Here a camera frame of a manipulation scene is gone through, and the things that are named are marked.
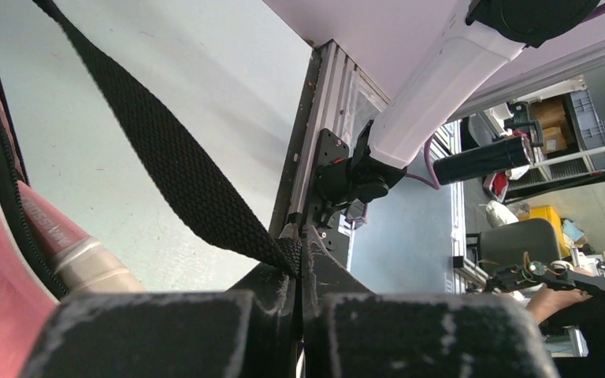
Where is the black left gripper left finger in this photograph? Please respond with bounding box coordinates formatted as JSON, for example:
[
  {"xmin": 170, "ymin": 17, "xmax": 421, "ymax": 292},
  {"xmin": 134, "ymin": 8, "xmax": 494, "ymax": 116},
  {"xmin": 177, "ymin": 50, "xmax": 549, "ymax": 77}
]
[{"xmin": 21, "ymin": 264, "xmax": 298, "ymax": 377}]

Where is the yellow box background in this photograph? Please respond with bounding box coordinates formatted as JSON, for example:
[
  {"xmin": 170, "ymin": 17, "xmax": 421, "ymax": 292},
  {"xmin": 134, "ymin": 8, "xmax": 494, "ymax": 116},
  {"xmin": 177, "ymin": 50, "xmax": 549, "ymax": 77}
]
[{"xmin": 529, "ymin": 206, "xmax": 571, "ymax": 258}]

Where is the black office chair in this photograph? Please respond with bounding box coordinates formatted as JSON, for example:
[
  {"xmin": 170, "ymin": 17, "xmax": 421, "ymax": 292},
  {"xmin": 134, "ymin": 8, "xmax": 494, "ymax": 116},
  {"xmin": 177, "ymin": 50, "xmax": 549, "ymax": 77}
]
[{"xmin": 477, "ymin": 218, "xmax": 563, "ymax": 275}]

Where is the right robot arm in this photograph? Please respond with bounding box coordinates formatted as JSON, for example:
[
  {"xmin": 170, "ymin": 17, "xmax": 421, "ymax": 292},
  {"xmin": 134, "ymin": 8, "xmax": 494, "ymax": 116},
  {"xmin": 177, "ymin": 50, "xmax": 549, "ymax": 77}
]
[{"xmin": 299, "ymin": 1, "xmax": 597, "ymax": 377}]

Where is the black cylinder on shelf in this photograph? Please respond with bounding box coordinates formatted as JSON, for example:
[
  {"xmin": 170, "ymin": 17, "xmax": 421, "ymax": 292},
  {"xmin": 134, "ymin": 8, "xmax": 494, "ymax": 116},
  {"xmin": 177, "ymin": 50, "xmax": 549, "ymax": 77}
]
[{"xmin": 432, "ymin": 135, "xmax": 533, "ymax": 185}]

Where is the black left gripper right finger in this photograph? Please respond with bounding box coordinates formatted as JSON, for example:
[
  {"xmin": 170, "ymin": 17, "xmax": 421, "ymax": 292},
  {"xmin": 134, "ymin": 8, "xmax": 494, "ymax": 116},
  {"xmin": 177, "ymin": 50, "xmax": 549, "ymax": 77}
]
[{"xmin": 301, "ymin": 226, "xmax": 558, "ymax": 377}]

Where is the pink racket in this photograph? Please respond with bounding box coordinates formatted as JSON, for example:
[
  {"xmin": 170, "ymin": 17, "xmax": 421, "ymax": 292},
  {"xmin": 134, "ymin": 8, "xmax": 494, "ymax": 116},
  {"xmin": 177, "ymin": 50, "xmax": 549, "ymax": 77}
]
[{"xmin": 18, "ymin": 181, "xmax": 146, "ymax": 294}]

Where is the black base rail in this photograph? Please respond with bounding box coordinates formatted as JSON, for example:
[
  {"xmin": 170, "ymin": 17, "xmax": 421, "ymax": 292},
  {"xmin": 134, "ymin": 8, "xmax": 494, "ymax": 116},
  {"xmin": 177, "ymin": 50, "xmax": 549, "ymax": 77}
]
[{"xmin": 269, "ymin": 40, "xmax": 389, "ymax": 268}]

